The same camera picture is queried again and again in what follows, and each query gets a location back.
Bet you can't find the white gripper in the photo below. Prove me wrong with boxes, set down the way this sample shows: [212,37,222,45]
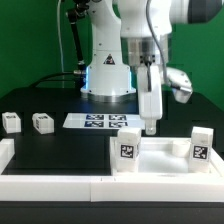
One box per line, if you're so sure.
[137,65,193,135]

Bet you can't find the white square table top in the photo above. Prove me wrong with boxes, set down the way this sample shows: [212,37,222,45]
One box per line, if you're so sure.
[110,137,224,178]

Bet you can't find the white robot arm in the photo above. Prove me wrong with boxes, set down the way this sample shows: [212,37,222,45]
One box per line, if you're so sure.
[82,0,224,135]

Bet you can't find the white marker tag plate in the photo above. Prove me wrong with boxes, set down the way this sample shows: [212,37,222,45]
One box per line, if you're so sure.
[63,113,145,130]

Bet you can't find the white U-shaped obstacle fence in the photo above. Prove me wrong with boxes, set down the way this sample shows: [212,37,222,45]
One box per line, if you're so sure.
[0,139,224,202]

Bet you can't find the black cables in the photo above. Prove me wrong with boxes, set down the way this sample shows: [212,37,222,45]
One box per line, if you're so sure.
[29,70,84,89]

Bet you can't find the white cable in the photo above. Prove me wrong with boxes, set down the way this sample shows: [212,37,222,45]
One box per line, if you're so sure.
[56,0,66,89]

